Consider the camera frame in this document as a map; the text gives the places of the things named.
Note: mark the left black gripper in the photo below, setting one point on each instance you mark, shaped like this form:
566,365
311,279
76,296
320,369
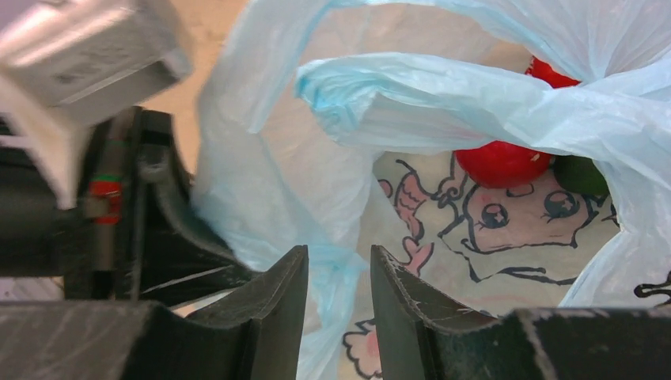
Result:
182,259

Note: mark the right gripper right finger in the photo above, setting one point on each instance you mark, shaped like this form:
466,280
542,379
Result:
424,334

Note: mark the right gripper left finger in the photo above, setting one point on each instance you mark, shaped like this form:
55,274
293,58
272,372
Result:
252,333

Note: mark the red fake apple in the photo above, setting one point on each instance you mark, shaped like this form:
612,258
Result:
503,165

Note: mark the light blue plastic bag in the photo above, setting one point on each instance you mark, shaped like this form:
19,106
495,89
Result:
333,125

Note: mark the dark green fake avocado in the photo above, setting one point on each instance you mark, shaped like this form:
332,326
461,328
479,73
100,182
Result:
579,175

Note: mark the red fake fruit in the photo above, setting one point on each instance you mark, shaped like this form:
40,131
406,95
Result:
542,70

